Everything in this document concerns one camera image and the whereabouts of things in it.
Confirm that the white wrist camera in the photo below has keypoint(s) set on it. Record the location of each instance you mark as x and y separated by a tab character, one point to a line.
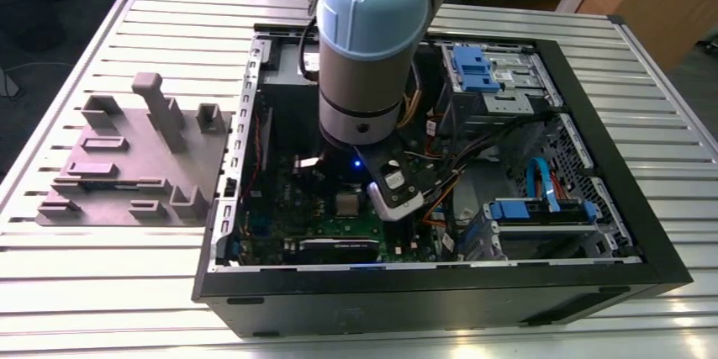
401	203

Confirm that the silver metal drive cage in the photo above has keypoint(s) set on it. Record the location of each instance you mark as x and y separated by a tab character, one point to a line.
505	107

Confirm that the wooden cabinet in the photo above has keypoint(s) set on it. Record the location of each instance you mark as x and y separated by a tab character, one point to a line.
663	6

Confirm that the silver metal disk bay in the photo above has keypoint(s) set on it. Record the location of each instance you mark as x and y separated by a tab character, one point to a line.
488	245

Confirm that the grey parts rack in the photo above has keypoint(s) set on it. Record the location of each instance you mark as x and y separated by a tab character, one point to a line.
197	165

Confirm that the black PC case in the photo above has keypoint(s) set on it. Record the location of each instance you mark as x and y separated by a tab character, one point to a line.
393	304

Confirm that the green motherboard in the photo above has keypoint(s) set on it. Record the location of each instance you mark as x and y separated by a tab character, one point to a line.
304	224

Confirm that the black RAM slot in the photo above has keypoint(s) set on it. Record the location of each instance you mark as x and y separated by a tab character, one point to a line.
396	237
413	235

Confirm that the blue plastic drive latch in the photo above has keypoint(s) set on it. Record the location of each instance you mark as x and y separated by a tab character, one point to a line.
474	71

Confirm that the black graphics card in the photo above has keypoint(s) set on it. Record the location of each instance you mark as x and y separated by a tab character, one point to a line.
337	251

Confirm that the grey power supply unit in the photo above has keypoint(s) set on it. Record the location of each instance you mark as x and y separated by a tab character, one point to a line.
286	111

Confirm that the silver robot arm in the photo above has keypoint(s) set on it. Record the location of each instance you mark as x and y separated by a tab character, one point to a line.
365	81

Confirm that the green RAM stick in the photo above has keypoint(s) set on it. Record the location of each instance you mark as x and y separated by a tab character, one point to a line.
110	186

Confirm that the hard disk in blue carrier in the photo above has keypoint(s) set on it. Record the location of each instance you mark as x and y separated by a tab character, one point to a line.
513	210

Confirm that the silver CPU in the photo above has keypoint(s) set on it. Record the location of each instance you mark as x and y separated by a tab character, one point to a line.
348	205

